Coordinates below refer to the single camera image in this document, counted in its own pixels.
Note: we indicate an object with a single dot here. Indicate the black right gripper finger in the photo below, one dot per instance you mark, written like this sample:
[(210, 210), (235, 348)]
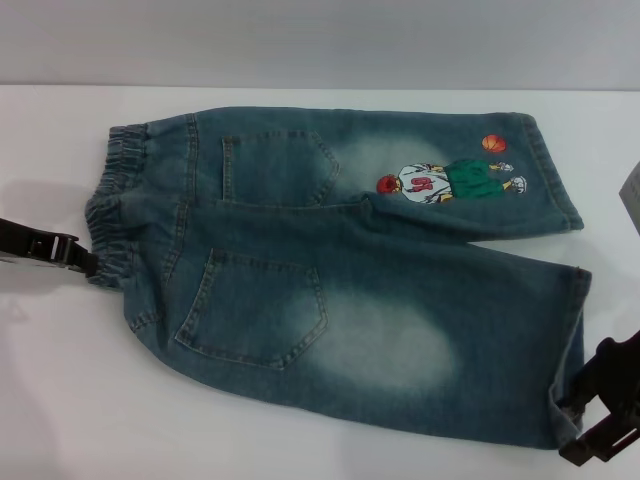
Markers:
[(612, 370), (600, 442)]

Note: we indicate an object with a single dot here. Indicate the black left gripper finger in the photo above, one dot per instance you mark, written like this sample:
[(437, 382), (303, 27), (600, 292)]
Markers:
[(30, 264), (65, 252)]

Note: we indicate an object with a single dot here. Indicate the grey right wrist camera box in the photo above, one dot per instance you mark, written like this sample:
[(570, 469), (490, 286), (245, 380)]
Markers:
[(631, 197)]

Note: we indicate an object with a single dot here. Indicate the blue denim shorts with cartoon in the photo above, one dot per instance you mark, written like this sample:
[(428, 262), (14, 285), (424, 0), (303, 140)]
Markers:
[(375, 300)]

